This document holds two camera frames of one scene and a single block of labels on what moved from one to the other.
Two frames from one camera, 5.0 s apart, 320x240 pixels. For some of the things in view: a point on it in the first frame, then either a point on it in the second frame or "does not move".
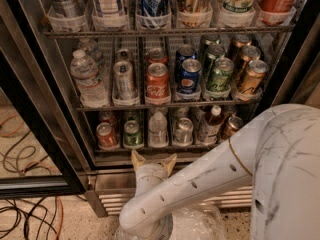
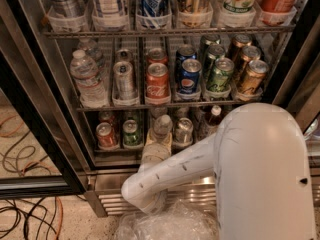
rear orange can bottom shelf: [106, 117] does not move
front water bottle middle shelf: [87, 82] does not move
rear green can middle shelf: [208, 39] does not move
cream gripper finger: [137, 159] -> [150, 137]
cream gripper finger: [169, 163] -> [168, 140]
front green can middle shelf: [220, 79] does not move
